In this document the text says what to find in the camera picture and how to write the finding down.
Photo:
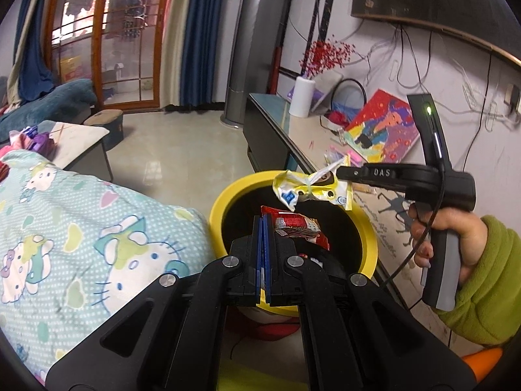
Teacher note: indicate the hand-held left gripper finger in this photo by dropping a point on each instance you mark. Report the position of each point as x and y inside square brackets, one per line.
[259, 260]
[268, 260]

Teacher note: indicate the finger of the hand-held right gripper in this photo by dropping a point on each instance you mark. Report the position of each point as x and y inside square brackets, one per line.
[366, 174]

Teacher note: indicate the red foil wrapper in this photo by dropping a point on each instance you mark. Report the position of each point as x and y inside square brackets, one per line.
[293, 222]

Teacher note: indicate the yellow-rimmed black bin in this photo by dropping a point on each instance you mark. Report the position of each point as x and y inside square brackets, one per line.
[217, 220]

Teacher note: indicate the yellow white snack wrapper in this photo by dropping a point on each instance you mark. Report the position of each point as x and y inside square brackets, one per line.
[301, 191]

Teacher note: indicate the person's right forearm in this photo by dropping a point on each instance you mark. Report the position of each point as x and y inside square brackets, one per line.
[496, 285]

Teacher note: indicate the person's right hand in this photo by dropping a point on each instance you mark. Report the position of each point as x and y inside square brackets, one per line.
[472, 240]

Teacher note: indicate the colourful canvas painting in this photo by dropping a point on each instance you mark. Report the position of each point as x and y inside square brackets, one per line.
[386, 130]

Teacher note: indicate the white ribbed vase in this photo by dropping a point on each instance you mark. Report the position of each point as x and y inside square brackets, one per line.
[301, 97]

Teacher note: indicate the television stand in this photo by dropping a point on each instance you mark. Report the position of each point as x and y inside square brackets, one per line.
[276, 122]

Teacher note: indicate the black power adapter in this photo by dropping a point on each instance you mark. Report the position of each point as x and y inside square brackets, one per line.
[513, 97]

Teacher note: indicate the person's green clothing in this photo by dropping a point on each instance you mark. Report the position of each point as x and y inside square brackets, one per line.
[260, 381]

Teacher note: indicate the red berry branches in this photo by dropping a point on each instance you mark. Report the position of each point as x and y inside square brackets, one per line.
[325, 57]

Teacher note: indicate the orange plastic object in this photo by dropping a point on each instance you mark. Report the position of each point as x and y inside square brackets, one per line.
[484, 358]

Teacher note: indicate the grey tower air conditioner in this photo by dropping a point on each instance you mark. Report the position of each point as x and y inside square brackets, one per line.
[252, 49]

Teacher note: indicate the cartoon cat printed blanket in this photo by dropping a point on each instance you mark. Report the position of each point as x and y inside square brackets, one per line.
[81, 232]

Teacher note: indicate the blue curtain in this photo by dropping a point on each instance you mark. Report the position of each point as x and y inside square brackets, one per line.
[34, 49]
[203, 36]

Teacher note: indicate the white-top coffee table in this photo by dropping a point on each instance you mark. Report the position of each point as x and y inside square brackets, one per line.
[81, 138]

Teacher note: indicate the wooden stick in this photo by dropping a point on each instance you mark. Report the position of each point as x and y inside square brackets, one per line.
[57, 134]

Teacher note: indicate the purple shiny wrapping pile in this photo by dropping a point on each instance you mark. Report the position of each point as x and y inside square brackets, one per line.
[34, 142]

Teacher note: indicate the blue heart-print sofa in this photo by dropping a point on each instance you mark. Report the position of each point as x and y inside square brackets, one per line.
[61, 97]

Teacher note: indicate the wooden glass sliding door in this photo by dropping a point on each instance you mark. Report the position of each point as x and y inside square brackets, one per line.
[114, 49]

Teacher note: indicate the red yellow carton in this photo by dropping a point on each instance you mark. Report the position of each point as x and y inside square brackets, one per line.
[71, 68]

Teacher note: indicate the red cloth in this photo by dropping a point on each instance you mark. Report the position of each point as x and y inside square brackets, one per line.
[4, 171]

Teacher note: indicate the hanging sock drying rack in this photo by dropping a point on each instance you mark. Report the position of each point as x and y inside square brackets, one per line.
[133, 19]

